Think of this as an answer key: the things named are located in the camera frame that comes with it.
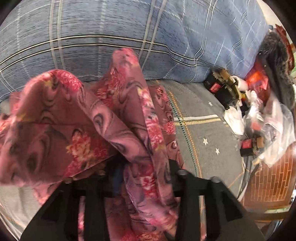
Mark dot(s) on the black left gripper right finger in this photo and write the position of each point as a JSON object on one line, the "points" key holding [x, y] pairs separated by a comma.
{"points": [[226, 218]]}

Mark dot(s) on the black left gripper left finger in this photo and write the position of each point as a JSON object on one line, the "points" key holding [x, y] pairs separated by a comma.
{"points": [[57, 219]]}

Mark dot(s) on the pink floral cloth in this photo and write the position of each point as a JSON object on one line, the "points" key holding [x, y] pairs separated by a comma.
{"points": [[60, 128]]}

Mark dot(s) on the brick-pattern mat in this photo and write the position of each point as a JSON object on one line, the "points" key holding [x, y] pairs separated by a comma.
{"points": [[272, 187]]}

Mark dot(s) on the grey patterned bedsheet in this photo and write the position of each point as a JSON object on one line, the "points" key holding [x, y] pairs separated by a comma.
{"points": [[208, 147]]}

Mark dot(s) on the white plastic bag pile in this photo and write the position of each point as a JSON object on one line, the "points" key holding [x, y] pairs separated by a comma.
{"points": [[265, 128]]}

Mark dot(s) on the red packet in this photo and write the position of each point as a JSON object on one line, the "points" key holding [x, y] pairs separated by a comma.
{"points": [[258, 81]]}

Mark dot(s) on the black fuzzy garment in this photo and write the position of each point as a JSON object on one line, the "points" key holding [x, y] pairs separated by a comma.
{"points": [[274, 58]]}

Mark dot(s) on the blue plaid pillow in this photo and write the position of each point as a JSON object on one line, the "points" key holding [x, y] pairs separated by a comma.
{"points": [[174, 40]]}

